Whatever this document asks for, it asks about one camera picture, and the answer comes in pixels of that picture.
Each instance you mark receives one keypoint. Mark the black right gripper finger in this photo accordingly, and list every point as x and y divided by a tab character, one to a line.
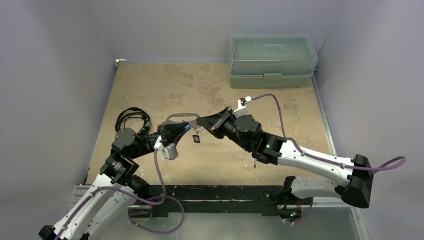
213	118
210	127

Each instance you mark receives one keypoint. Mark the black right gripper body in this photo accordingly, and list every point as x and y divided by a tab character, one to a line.
221	120

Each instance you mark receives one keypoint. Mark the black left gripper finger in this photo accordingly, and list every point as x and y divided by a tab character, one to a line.
175	136
175	127

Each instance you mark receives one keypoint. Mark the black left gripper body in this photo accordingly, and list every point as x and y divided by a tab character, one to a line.
165	134

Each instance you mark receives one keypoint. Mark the grey key holder plate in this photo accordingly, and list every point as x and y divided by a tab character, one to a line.
183	117

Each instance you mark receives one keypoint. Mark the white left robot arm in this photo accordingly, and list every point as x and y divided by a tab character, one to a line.
117	187

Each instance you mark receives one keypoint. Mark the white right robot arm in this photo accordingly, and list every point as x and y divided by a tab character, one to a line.
346	178

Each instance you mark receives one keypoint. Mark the black oval key tag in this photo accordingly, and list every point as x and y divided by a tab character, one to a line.
196	139

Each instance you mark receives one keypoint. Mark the green plastic toolbox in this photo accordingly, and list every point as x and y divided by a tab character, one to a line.
270	61

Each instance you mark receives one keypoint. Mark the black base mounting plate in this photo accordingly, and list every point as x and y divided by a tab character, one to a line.
266	200

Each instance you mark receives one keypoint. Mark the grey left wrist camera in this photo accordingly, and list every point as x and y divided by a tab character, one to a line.
167	153

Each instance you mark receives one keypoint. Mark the aluminium frame rail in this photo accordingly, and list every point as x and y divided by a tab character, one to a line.
77	193

